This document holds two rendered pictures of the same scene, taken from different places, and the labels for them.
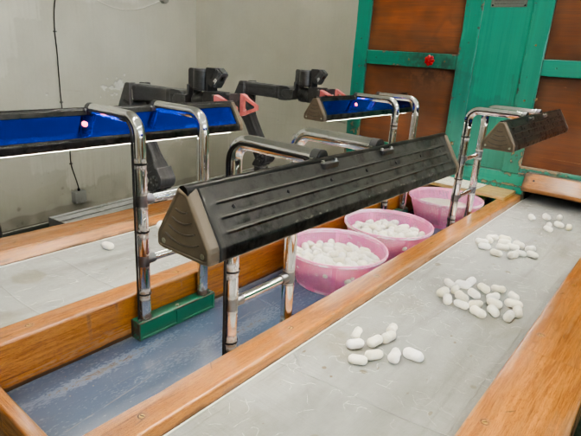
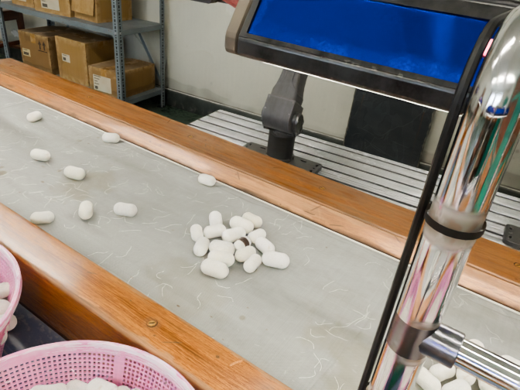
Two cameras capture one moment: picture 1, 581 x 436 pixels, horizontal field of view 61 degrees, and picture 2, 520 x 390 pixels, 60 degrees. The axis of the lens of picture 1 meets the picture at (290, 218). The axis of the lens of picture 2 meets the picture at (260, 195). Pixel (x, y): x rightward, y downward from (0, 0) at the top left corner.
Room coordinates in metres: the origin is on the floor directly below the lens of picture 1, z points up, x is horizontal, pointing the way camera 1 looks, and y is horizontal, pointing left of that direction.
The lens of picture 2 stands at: (1.53, -0.48, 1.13)
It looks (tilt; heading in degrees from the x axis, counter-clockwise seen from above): 30 degrees down; 83
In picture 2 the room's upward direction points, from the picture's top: 7 degrees clockwise
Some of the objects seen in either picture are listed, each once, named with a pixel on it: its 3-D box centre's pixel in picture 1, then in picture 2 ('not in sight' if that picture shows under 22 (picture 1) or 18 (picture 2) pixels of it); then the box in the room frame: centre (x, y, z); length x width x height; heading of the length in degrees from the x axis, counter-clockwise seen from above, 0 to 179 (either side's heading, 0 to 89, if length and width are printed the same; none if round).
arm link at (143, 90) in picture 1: (158, 104); not in sight; (1.68, 0.47, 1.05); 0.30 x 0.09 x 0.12; 57
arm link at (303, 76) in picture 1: (299, 84); not in sight; (2.09, 0.00, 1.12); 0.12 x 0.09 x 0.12; 57
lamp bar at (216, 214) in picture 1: (354, 175); not in sight; (0.69, -0.09, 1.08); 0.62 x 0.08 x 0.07; 142
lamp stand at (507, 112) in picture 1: (492, 181); not in sight; (1.50, -0.62, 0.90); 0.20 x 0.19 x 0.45; 142
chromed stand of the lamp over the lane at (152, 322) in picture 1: (150, 213); not in sight; (0.98, 0.30, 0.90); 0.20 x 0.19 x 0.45; 142
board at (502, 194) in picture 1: (467, 186); not in sight; (1.93, -0.70, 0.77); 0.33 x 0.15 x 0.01; 52
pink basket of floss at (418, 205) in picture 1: (443, 208); not in sight; (1.76, -0.57, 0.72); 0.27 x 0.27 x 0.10
